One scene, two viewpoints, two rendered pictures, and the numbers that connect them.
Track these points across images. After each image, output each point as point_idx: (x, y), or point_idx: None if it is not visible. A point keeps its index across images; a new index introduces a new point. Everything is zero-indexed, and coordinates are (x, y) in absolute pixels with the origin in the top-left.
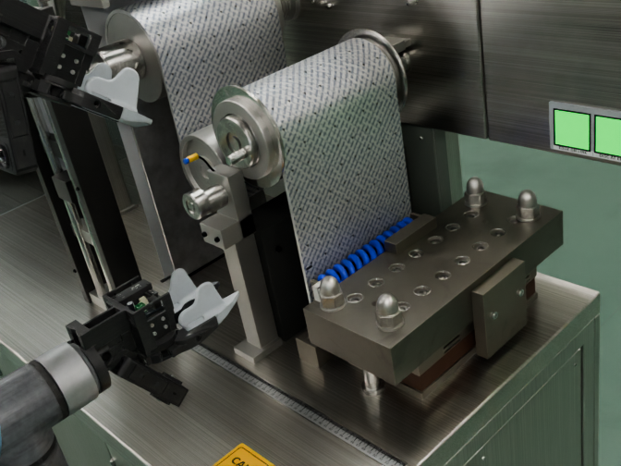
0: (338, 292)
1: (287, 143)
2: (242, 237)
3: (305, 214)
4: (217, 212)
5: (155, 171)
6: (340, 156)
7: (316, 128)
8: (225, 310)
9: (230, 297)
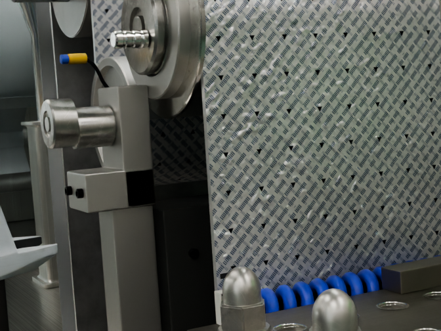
0: (254, 301)
1: (218, 25)
2: (126, 203)
3: (233, 169)
4: (104, 165)
5: (79, 165)
6: (319, 93)
7: (278, 24)
8: (10, 258)
9: (36, 247)
